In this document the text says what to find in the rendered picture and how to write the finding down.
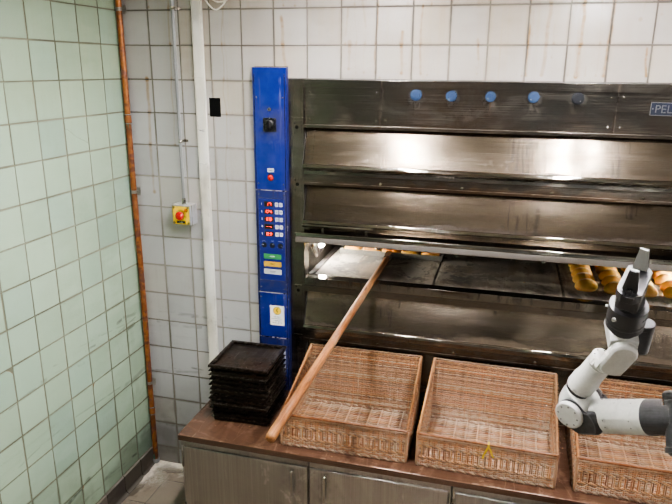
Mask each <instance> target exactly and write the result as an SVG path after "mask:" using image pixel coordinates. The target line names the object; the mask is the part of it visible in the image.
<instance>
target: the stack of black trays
mask: <svg viewBox="0 0 672 504"><path fill-rule="evenodd" d="M286 349H287V346H282V345H273V344H264V343H255V342H247V341H238V340H232V341H231V342H230V343H229V344H228V345H227V346H226V347H225V348H224V349H223V350H222V351H221V352H220V353H219V354H218V355H217V356H216V357H215V358H214V359H213V360H212V361H211V362H210V363H209V364H208V367H210V369H209V370H208V371H211V372H210V373H209V374H208V375H212V376H211V377H210V378H209V380H212V381H211V382H210V383H209V385H212V386H211V387H210V389H211V391H210V394H211V395H210V397H209V398H208V399H212V401H211V402H210V404H211V406H210V407H211V408H213V409H212V411H211V412H212V413H213V414H212V415H211V416H212V417H214V419H218V420H225V421H233V422H240V423H247V424H254V425H261V426H268V424H269V423H270V421H271V420H272V418H273V417H274V415H275V413H276V412H277V410H278V409H279V407H280V405H281V404H282V402H283V401H284V399H285V397H286V396H287V394H285V393H286V391H287V390H284V389H285V387H286V386H287V385H285V384H286V382H287V381H285V379H286V378H287V377H285V375H286V374H287V373H286V372H285V370H286V369H287V368H284V367H285V366H286V364H283V363H284V362H285V360H286V359H283V358H284V357H285V356H286V355H283V353H284V352H285V350H286Z"/></svg>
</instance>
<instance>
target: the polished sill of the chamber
mask: <svg viewBox="0 0 672 504"><path fill-rule="evenodd" d="M368 281H369V279H362V278H351V277H340V276H330V275H319V274H307V275H306V276H305V285H313V286H323V287H333V288H344V289H354V290H363V288H364V287H365V285H366V284H367V282H368ZM370 291H374V292H385V293H395V294H405V295H415V296H426V297H436V298H446V299H456V300H466V301H477V302H487V303H497V304H507V305H518V306H528V307H538V308H548V309H559V310H569V311H579V312H589V313H600V314H607V309H608V307H605V305H606V304H609V301H599V300H588V299H577V298H566V297H556V296H545V295H534V294H523V293H513V292H502V291H491V290H480V289H469V288H459V287H448V286H437V285H426V284H416V283H405V282H394V281H383V280H376V282H375V283H374V285H373V286H372V288H371V290H370ZM648 318H651V319H661V320H671V321H672V307H663V306H652V305H649V312H648Z"/></svg>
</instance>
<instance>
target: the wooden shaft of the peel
mask: <svg viewBox="0 0 672 504"><path fill-rule="evenodd" d="M388 261H389V257H388V256H385V257H384V258H383V260H382V261H381V263H380V264H379V266H378V267H377V269H376V270H375V272H374V273H373V275H372V276H371V278H370V279H369V281H368V282H367V284H366V285H365V287H364V288H363V290H362V291H361V293H360V294H359V296H358V297H357V299H356V300H355V302H354V303H353V305H352V306H351V308H350V309H349V311H348V312H347V314H346V315H345V317H344V318H343V320H342V321H341V323H340V324H339V326H338V327H337V329H336V330H335V332H334V333H333V335H332V336H331V338H330V339H329V341H328V342H327V344H326V345H325V347H324V348H323V350H322V351H321V353H320V354H319V356H318V357H317V359H316V360H315V362H314V363H313V365H312V366H311V368H310V369H309V371H308V372H307V374H306V375H305V377H304V378H303V380H302V381H301V383H300V384H299V386H298V387H297V389H296V390H295V392H294V393H293V395H292V396H291V398H290V399H289V401H288V402H287V404H286V405H285V407H284V408H283V410H282V411H281V413H280V414H279V416H278V417H277V419H276V420H275V422H274V423H273V425H272V426H271V428H270V429H269V431H268V433H267V434H266V437H265V439H266V441H267V442H269V443H273V442H274V441H275V440H276V439H277V437H278V436H279V434H280V433H281V431H282V429H283V428H284V426H285V425H286V423H287V421H288V420H289V418H290V417H291V415H292V413H293V412H294V410H295V409H296V407H297V406H298V404H299V402H300V401H301V399H302V398H303V396H304V394H305V393H306V391H307V390H308V388H309V386H310V385H311V383H312V382H313V380H314V379H315V377H316V375H317V374H318V372H319V371H320V369H321V367H322V366H323V364H324V363H325V361H326V359H327V358H328V356H329V355H330V353H331V352H332V350H333V348H334V347H335V345H336V344H337V342H338V340H339V339H340V337H341V336H342V334H343V332H344V331H345V329H346V328H347V326H348V325H349V323H350V321H351V320H352V318H353V317H354V315H355V313H356V312H357V310H358V309H359V307H360V305H361V304H362V302H363V301H364V299H365V298H366V296H367V294H368V293H369V291H370V290H371V288H372V286H373V285H374V283H375V282H376V280H377V278H378V277H379V275H380V274H381V272H382V271H383V269H384V267H385V266H386V264H387V263H388Z"/></svg>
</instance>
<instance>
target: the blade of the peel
mask: <svg viewBox="0 0 672 504"><path fill-rule="evenodd" d="M344 247H345V246H342V247H341V248H340V253H344V254H356V255H368V256H380V257H383V256H384V254H385V253H386V252H382V250H381V251H370V250H363V248H362V250H357V249H345V248H344ZM443 255H444V254H442V253H440V254H439V256H431V255H419V254H407V253H401V251H400V253H394V252H393V255H392V257H393V258H405V259H417V260H429V261H442V258H443Z"/></svg>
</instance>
